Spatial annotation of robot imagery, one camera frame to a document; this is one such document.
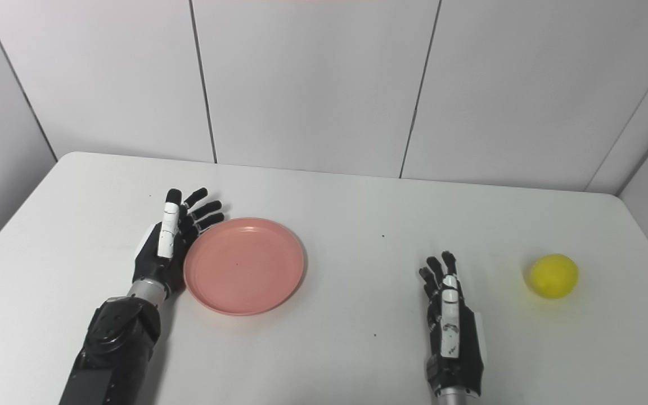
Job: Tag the pink round plate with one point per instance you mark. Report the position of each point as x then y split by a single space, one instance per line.
245 267

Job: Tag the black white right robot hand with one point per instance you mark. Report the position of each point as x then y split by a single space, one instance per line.
450 337

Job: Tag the yellow lemon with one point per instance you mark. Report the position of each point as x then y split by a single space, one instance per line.
553 275

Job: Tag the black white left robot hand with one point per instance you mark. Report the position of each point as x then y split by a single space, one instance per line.
163 250

